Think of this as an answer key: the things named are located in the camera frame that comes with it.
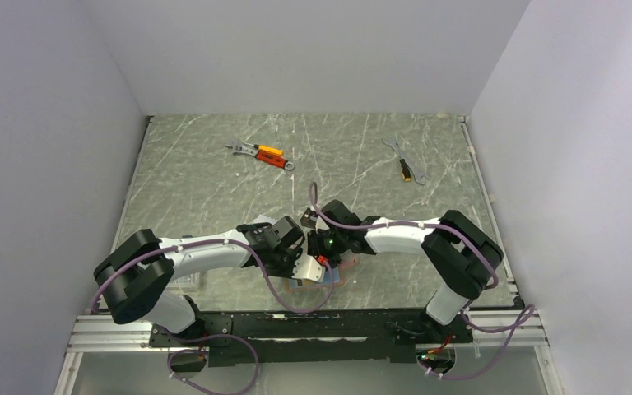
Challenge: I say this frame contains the black VIP card stack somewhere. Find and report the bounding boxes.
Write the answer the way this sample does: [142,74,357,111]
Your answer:
[300,208,319,230]

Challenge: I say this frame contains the yellow handled screwdriver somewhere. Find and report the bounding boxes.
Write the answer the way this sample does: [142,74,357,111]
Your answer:
[399,158,412,182]

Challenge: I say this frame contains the aluminium frame rail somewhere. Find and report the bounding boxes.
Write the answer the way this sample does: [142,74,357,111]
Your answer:
[67,315,152,353]

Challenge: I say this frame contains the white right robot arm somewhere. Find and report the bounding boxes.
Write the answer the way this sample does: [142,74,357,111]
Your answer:
[306,200,504,342]

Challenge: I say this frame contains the clear plastic screw box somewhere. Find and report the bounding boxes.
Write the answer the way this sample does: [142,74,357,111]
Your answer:
[170,273,201,289]

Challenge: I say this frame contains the brown leather card holder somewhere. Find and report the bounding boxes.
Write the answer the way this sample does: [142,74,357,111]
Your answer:
[284,254,360,292]

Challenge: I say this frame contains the silver open end wrench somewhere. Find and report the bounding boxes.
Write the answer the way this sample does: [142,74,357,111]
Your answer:
[382,137,430,185]

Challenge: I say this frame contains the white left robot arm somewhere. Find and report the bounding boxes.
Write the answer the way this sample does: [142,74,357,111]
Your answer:
[94,216,324,346]

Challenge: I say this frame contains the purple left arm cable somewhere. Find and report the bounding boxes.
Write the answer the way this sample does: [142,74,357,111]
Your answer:
[89,238,336,395]

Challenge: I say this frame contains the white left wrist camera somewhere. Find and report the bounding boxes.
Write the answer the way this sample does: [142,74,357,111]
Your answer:
[290,255,330,283]

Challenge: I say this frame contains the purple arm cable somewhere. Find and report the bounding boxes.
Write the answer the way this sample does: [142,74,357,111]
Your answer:
[307,181,537,381]
[89,238,336,395]

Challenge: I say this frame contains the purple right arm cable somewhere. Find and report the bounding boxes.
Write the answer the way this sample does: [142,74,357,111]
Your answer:
[307,181,537,381]

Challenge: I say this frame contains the red orange adjustable wrench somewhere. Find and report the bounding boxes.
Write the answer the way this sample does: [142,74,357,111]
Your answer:
[225,139,295,171]

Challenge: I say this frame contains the silver magnetic stripe card stack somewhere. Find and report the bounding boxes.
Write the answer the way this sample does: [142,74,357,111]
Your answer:
[253,214,277,225]

